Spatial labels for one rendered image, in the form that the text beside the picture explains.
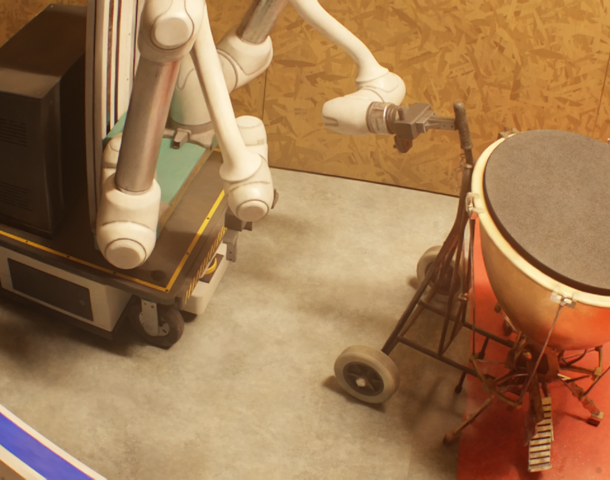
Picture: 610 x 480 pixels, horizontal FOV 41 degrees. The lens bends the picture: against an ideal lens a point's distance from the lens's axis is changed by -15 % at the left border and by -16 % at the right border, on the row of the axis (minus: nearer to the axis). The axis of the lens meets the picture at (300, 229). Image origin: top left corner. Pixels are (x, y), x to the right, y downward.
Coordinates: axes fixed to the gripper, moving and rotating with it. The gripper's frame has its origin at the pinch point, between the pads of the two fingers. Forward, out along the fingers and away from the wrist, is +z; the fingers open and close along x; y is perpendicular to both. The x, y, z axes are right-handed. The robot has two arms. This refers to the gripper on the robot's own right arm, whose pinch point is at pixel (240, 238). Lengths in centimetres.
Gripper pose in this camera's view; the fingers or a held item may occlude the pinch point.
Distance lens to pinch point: 254.8
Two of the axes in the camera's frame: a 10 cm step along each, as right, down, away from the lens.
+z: -0.8, 7.5, 6.5
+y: -9.5, -2.5, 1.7
